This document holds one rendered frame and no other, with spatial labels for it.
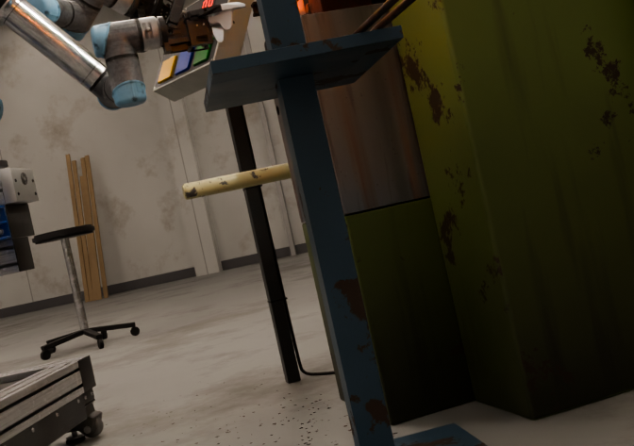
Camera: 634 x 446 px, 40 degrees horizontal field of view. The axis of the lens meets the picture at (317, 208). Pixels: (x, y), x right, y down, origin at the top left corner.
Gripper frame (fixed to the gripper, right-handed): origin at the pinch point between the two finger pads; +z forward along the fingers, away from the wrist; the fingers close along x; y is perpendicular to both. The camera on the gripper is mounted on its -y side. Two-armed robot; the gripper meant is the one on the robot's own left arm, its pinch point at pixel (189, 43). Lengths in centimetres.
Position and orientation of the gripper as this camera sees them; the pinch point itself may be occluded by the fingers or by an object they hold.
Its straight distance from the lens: 255.8
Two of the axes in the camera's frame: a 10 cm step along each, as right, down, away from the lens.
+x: -6.4, 1.4, 7.6
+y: 1.8, -9.3, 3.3
